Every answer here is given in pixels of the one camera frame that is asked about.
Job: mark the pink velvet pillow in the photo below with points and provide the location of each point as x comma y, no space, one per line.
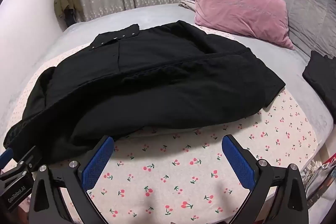
241,8

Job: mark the folded black garment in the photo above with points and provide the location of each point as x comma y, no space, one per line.
321,79

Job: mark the pile of colourful clutter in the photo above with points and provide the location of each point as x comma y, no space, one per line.
320,179

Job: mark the grey bed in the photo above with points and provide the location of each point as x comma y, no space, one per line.
168,14

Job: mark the cherry print blanket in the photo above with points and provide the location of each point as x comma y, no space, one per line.
183,174

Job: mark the grey quilted headboard cushion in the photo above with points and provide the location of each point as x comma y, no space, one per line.
309,3

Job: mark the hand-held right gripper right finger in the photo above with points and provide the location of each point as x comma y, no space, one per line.
237,161

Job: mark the black padded jacket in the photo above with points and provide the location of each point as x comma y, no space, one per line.
157,82

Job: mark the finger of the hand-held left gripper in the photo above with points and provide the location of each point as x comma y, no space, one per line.
30,159
5,157

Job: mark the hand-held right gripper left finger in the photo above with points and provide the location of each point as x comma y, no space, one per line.
98,161

